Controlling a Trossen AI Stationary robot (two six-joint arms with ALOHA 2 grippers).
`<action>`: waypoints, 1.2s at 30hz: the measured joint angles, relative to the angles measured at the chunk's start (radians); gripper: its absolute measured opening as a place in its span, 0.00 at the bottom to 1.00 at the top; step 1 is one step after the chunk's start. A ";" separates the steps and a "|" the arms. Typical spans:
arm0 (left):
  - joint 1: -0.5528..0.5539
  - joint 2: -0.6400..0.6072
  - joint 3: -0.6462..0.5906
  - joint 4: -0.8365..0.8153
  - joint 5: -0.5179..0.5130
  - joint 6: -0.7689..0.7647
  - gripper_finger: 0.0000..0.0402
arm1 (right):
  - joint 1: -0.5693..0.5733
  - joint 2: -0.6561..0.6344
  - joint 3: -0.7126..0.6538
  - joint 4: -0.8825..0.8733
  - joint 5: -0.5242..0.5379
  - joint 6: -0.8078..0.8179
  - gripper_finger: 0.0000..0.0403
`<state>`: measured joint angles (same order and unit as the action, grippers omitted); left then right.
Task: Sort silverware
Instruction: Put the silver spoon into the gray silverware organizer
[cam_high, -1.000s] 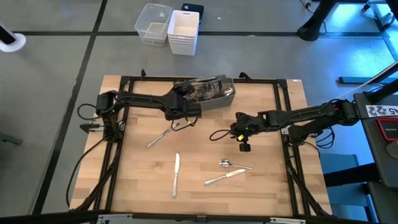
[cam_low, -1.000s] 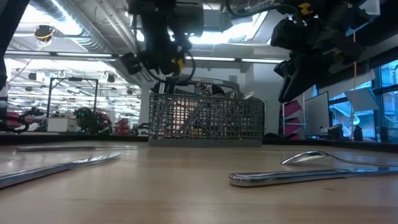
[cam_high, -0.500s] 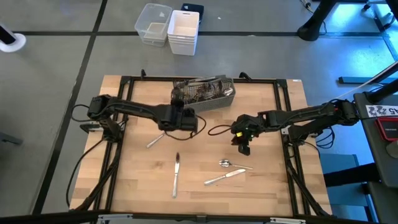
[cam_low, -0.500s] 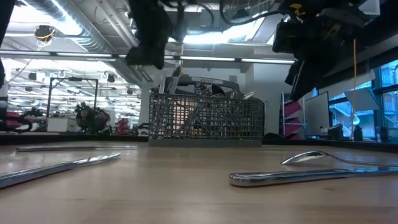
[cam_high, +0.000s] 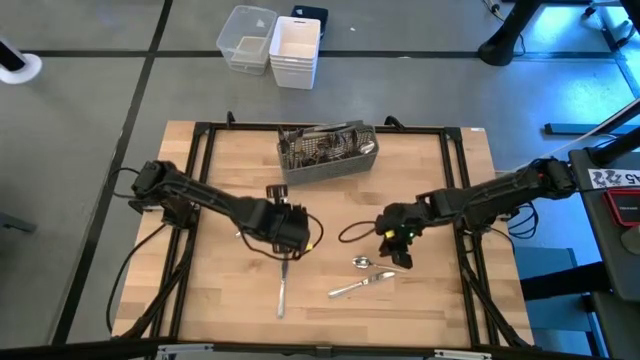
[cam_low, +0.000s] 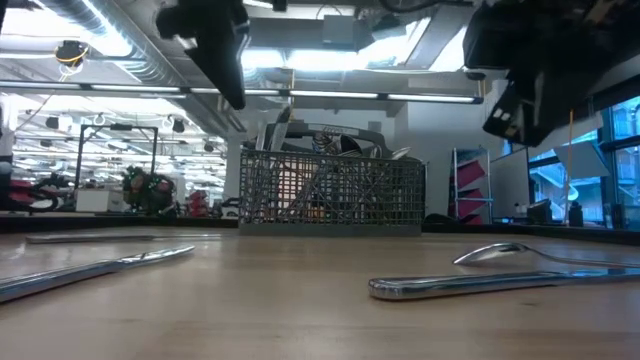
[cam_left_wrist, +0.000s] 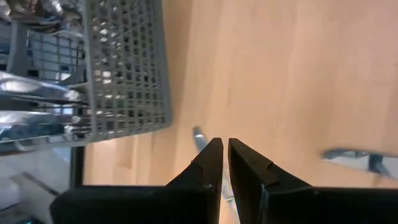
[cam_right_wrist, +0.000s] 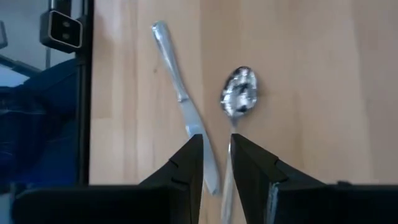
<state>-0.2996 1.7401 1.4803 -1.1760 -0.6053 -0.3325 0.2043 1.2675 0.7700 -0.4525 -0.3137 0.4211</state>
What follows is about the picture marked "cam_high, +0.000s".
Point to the dark blue bin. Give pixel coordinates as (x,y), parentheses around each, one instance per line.
(310,11)

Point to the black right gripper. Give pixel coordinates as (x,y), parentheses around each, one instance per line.
(402,220)

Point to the stainless steel spoon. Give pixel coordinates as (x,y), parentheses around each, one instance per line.
(361,262)
(367,147)

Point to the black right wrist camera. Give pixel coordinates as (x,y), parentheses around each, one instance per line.
(387,235)

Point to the dark metal table foot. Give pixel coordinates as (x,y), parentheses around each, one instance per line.
(575,129)

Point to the grey round object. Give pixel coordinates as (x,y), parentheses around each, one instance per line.
(632,242)

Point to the black diagonal stand pole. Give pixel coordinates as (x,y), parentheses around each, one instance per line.
(615,147)
(625,116)

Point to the silver rail bracket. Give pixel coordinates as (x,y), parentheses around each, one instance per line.
(462,354)
(185,348)

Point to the blue grey cabinet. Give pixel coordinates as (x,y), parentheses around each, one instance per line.
(540,257)

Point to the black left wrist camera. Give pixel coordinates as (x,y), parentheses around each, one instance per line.
(300,244)

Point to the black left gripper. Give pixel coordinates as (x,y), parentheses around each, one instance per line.
(280,225)

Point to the grey mesh cutlery basket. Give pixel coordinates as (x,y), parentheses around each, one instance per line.
(330,170)

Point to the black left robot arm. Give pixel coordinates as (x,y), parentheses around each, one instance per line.
(200,192)

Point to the black horizontal beam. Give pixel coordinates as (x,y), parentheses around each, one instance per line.
(565,282)

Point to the black frame clamp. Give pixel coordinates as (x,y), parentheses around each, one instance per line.
(392,121)
(230,119)

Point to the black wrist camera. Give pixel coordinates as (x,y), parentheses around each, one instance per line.
(300,244)
(387,235)

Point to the clear plastic bin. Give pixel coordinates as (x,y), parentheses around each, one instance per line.
(240,30)

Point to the white printed paper label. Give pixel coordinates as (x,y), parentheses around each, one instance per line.
(612,178)

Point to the grey floor foot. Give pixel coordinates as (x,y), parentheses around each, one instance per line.
(15,222)

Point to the black front rail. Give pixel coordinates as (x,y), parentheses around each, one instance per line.
(75,352)

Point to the black pedestal stand base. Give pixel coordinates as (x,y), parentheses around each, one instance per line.
(500,50)

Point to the red black device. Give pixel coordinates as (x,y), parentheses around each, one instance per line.
(625,207)

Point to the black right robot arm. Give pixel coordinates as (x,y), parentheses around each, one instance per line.
(490,192)

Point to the white round floor stand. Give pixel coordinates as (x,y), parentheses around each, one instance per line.
(27,70)

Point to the white plastic bin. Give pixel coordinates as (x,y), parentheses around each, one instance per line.
(295,75)

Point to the grey side table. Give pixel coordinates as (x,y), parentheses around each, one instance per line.
(595,220)

